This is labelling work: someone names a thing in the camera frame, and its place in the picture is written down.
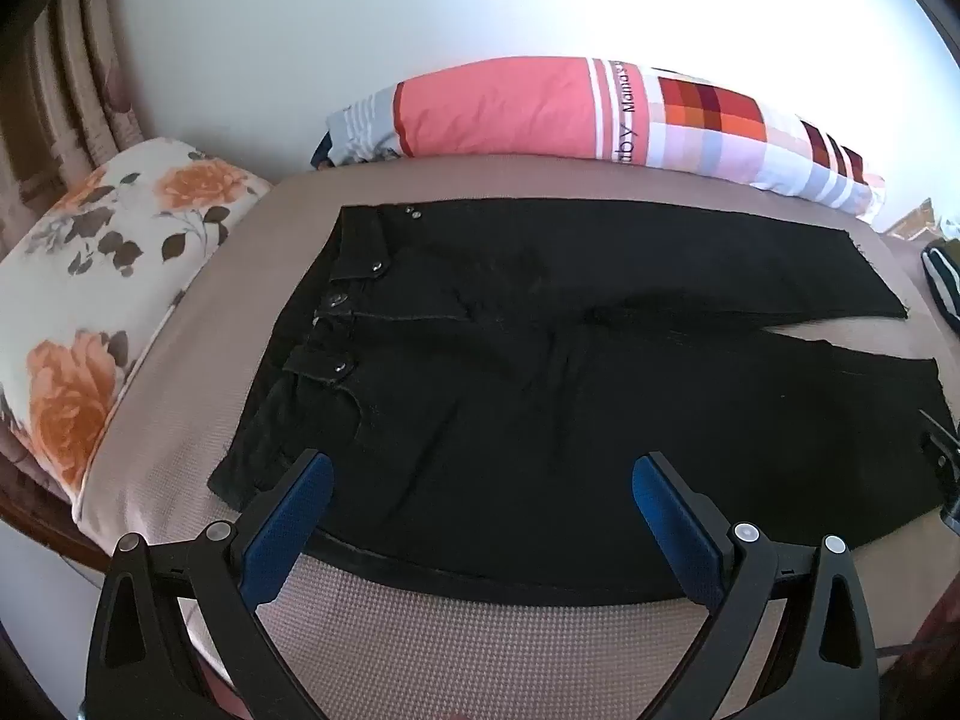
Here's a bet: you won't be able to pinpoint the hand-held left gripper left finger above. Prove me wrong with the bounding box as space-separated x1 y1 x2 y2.
81 450 335 720

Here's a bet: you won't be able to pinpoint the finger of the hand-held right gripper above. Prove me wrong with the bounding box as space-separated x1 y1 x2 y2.
919 410 960 492

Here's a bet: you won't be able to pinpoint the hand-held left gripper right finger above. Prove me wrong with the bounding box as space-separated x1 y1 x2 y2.
631 451 880 720

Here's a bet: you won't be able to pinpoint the black pants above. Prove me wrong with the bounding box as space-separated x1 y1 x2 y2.
208 199 947 607

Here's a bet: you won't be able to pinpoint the dark striped cloth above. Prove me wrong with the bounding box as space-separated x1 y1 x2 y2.
921 238 960 331

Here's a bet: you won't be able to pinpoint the bed with beige cover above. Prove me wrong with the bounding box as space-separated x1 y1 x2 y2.
71 157 960 720

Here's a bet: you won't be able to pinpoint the light wooden furniture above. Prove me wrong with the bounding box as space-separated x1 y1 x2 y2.
889 199 938 242

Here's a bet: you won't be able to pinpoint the floral print pillow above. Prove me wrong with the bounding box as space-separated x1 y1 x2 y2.
0 136 275 507

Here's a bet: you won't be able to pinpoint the pink plaid pillow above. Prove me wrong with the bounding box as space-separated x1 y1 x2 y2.
311 56 887 224

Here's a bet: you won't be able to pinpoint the beige brown curtain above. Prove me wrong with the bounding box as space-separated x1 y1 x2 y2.
0 0 151 188

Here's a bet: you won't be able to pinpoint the dark wooden bed frame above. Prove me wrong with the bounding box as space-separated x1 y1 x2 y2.
0 427 113 572

